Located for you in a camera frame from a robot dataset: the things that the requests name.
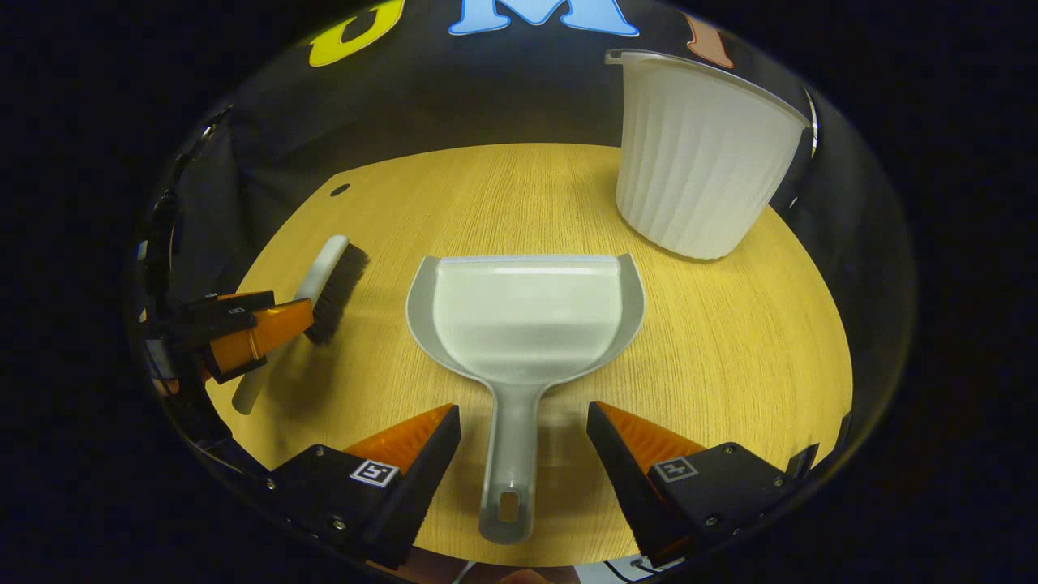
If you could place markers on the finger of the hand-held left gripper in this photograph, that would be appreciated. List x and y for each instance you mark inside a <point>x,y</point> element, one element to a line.
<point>219,308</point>
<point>268,328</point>

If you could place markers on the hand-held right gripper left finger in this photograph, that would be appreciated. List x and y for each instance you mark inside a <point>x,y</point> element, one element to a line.
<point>422,487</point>

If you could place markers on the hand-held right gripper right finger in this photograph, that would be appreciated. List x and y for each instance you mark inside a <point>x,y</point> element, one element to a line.
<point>620,487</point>

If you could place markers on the small white broom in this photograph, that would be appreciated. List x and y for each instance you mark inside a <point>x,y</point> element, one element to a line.
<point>324,268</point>

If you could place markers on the white plastic dustpan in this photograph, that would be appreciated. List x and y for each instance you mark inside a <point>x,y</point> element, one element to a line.
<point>527,316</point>

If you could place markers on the white ribbed garbage bin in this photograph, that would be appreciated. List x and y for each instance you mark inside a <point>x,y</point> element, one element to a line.
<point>697,162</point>

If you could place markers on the wooden desktop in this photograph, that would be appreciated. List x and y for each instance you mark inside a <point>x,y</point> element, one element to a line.
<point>730,357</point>

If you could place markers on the black backdrop cloth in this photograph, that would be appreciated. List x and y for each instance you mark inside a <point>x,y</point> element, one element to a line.
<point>486,89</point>

